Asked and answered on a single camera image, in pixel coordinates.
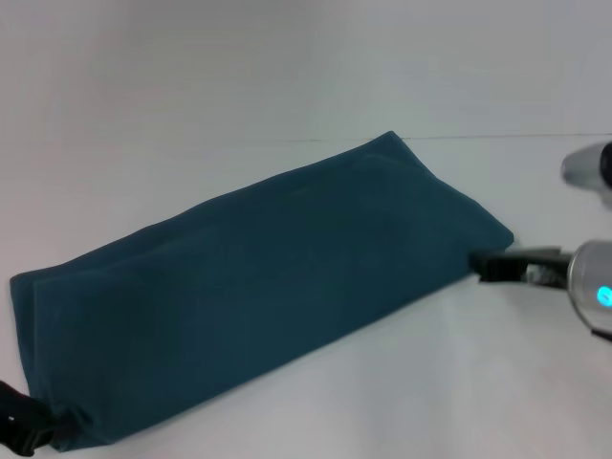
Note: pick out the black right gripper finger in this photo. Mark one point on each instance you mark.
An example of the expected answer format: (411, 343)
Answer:
(492, 265)

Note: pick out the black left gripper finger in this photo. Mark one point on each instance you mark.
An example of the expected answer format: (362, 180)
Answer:
(48, 428)

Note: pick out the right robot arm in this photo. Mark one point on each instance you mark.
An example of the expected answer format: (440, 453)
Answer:
(593, 287)

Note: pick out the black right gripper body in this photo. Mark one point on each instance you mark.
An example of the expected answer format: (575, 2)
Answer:
(545, 268)

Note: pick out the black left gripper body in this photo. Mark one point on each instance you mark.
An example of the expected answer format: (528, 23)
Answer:
(14, 421)

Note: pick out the teal blue shirt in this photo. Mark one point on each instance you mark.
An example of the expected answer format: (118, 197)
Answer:
(239, 287)

